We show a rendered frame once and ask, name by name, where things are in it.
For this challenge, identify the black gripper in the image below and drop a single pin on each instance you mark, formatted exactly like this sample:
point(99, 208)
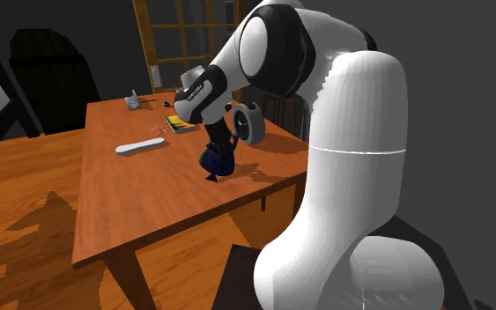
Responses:
point(219, 133)

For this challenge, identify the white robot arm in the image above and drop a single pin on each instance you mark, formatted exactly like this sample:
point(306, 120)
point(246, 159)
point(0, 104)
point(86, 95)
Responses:
point(350, 180)

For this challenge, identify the dark blue figure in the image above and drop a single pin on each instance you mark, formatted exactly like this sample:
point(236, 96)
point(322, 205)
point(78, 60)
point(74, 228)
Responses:
point(217, 165)

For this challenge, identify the yellow book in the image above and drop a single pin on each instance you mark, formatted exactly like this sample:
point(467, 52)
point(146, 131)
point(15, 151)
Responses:
point(179, 123)

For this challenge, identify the dark wooden chair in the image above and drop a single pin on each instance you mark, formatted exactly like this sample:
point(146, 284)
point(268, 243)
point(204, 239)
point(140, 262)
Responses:
point(282, 112)

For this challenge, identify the white remote control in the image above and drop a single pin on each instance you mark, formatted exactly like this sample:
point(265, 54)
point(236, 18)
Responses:
point(139, 147)

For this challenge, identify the wooden table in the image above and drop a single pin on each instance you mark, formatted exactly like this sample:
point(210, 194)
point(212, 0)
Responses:
point(144, 193)

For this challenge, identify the wooden glass-pane door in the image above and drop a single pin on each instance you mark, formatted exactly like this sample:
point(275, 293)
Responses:
point(161, 43)

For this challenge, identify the dark robot stand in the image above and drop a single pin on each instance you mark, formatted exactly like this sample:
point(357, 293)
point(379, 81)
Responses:
point(239, 279)

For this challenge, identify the black armchair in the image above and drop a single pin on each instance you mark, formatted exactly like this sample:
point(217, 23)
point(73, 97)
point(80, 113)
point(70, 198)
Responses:
point(52, 81)

